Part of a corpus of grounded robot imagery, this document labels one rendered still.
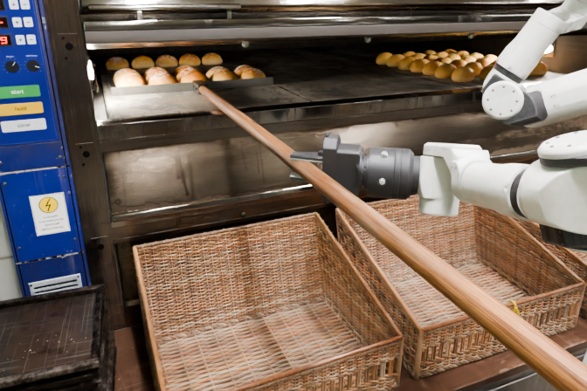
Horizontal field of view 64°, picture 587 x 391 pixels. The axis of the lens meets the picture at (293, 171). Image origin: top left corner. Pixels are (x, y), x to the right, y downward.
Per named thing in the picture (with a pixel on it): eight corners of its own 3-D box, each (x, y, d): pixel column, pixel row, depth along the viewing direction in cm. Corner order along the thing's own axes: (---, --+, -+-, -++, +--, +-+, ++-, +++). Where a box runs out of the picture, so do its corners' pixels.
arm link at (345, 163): (321, 141, 77) (395, 147, 75) (329, 126, 86) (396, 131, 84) (319, 212, 82) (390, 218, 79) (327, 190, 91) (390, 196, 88)
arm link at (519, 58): (530, 19, 100) (472, 95, 109) (526, 14, 92) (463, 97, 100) (575, 46, 97) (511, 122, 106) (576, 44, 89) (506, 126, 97)
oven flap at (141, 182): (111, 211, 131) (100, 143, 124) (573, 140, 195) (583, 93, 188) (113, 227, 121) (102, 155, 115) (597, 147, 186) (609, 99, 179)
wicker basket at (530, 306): (328, 281, 159) (331, 206, 150) (464, 250, 179) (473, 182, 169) (414, 384, 117) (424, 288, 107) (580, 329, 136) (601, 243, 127)
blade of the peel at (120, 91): (273, 85, 171) (273, 77, 170) (112, 96, 151) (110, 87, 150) (244, 71, 202) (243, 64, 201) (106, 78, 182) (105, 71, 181)
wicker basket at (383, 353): (140, 329, 136) (128, 243, 127) (316, 284, 157) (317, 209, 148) (169, 476, 94) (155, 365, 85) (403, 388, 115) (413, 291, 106)
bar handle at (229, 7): (92, 32, 100) (92, 33, 101) (243, 29, 112) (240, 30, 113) (87, 3, 99) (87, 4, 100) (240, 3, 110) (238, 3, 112)
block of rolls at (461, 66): (372, 63, 226) (372, 51, 224) (452, 58, 243) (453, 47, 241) (459, 83, 173) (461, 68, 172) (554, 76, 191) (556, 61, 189)
